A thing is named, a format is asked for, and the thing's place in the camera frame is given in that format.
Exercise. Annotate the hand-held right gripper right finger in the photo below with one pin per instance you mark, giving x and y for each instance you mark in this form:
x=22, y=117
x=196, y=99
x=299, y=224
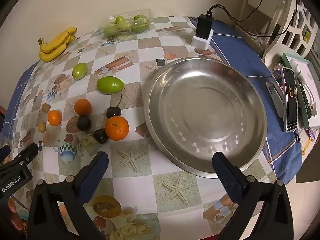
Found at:
x=228, y=175

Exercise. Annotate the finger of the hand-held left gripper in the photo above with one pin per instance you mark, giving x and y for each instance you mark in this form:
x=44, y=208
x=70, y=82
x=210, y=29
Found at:
x=3, y=152
x=25, y=153

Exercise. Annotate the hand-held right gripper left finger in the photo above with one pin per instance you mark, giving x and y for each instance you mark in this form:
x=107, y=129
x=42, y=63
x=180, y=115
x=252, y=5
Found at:
x=95, y=172

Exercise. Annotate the small brown longan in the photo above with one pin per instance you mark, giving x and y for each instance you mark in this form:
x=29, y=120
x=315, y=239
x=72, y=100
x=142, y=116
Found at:
x=41, y=127
x=45, y=108

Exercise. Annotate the small orange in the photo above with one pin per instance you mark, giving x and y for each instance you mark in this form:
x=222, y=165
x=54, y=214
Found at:
x=54, y=117

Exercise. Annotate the large orange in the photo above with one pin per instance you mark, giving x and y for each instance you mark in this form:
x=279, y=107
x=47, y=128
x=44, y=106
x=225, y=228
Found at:
x=116, y=128

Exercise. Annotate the dark cherry with stem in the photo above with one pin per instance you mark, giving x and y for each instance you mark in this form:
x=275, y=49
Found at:
x=113, y=112

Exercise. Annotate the medium orange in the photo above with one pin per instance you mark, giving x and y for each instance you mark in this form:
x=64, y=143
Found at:
x=82, y=106

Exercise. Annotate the stainless steel bowl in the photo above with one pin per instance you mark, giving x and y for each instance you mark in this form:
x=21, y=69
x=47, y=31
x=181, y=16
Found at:
x=205, y=110

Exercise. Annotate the large green jujube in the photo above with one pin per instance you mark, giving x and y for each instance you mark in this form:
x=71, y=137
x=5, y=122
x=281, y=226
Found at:
x=110, y=85

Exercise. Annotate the small green jujube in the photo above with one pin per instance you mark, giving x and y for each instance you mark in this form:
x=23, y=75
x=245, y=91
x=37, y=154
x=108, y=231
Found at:
x=79, y=71

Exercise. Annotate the checkered printed tablecloth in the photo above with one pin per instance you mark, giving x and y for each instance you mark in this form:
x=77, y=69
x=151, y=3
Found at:
x=155, y=185

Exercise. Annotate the grey phone stand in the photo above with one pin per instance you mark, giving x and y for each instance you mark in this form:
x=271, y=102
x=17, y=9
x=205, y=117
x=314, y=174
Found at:
x=276, y=100

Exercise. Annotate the black smartphone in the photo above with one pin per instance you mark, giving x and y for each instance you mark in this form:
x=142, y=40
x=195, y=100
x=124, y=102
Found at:
x=290, y=100

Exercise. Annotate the yellow banana bunch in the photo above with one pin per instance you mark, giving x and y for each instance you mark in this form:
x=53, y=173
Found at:
x=53, y=51

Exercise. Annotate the black remote control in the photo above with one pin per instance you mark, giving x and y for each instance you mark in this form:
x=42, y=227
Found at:
x=303, y=100

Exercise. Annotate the colourful snack packet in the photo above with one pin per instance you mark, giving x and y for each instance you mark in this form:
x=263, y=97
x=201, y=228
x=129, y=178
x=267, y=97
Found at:
x=277, y=71

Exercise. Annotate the white bottle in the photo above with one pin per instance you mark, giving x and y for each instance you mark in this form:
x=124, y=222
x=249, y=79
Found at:
x=296, y=68

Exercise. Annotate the white tray with green rim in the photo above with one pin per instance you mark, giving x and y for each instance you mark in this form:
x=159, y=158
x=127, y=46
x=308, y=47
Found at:
x=313, y=80

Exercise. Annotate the white adapter stand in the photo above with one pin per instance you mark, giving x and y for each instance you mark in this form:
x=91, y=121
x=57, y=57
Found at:
x=200, y=45

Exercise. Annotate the black power adapter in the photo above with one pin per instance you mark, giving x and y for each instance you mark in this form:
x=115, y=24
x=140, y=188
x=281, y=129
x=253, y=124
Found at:
x=202, y=27

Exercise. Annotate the pile of green jujubes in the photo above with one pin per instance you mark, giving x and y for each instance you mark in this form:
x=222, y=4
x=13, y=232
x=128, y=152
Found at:
x=120, y=20

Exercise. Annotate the white lattice chair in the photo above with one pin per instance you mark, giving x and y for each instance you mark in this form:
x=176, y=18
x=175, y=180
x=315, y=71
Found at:
x=298, y=25

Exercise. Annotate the clear plastic clamshell box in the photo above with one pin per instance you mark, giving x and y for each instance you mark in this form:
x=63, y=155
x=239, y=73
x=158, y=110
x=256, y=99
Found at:
x=147, y=13

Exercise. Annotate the white wooden shelf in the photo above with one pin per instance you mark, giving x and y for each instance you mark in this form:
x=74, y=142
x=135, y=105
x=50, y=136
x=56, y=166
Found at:
x=268, y=5

